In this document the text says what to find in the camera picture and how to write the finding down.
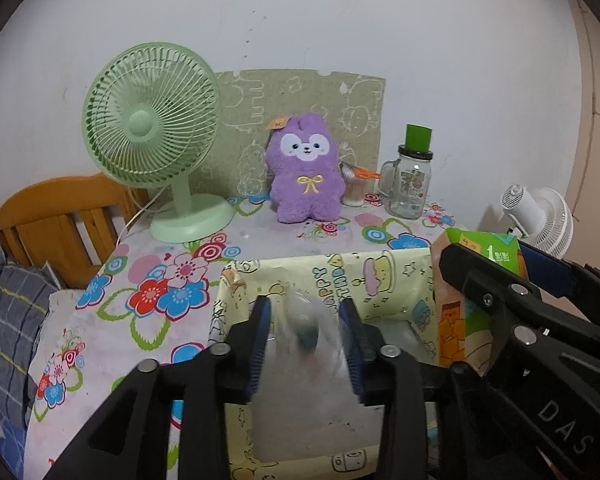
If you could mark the green and orange tissue pack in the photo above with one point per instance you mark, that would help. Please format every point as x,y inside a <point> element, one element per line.
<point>467,320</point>

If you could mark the yellow cartoon printed storage box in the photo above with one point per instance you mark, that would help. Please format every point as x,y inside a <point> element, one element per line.
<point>330,270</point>

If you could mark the cup with orange item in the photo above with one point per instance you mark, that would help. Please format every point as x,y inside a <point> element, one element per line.
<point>352,192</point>

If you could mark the grey plaid pillow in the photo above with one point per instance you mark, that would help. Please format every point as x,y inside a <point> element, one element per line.
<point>9,310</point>

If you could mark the glass jar mug green lid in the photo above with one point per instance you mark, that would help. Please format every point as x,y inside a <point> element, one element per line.
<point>407,185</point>

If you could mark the white clip fan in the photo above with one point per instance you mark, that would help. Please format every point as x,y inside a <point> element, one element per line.
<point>550,220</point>

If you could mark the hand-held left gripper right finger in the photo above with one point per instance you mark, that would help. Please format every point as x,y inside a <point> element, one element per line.
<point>352,345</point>

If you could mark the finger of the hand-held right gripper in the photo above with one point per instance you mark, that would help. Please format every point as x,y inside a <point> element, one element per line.
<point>545,270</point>
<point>485,285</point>

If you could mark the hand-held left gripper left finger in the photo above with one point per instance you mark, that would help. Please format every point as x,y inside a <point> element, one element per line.
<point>261,340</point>

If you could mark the green desk fan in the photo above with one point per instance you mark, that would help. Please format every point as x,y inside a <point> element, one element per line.
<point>142,122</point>

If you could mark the purple plush toy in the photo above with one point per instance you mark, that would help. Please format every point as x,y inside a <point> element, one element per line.
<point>305,185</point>

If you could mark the clear plastic bag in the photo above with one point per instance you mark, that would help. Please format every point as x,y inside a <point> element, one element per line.
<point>305,330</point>

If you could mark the orange scissors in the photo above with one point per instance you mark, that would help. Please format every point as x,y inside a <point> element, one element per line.
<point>367,174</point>

